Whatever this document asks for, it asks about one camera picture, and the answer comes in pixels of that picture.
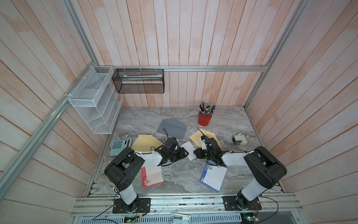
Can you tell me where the yellow envelope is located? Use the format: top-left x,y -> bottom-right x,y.
190,129 -> 223,149
131,134 -> 163,153

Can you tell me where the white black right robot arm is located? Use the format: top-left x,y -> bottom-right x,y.
194,138 -> 287,209

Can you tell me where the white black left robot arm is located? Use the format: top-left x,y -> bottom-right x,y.
104,137 -> 189,207

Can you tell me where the grey paper envelope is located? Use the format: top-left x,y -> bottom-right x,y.
156,119 -> 187,140

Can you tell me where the blue bordered letter paper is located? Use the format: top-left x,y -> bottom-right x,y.
199,164 -> 227,193

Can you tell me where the red pencil cup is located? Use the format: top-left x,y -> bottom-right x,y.
198,112 -> 212,127

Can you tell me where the bunch of pencils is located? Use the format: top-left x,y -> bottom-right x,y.
199,101 -> 216,117

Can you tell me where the teal desk calculator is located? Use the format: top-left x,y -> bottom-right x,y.
110,139 -> 131,156

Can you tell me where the paper inside black basket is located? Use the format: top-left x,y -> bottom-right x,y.
123,74 -> 162,81

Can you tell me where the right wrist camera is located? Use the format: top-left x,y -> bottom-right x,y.
200,135 -> 208,142

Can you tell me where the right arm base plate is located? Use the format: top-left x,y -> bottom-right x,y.
222,196 -> 262,211

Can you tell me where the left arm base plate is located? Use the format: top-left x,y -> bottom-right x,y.
112,198 -> 151,214

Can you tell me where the black mesh wall basket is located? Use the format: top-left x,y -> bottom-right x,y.
112,68 -> 165,94

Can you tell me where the aluminium frame rail front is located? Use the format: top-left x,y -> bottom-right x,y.
71,193 -> 303,217

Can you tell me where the white wire mesh shelf rack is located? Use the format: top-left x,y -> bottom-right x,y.
69,66 -> 123,134

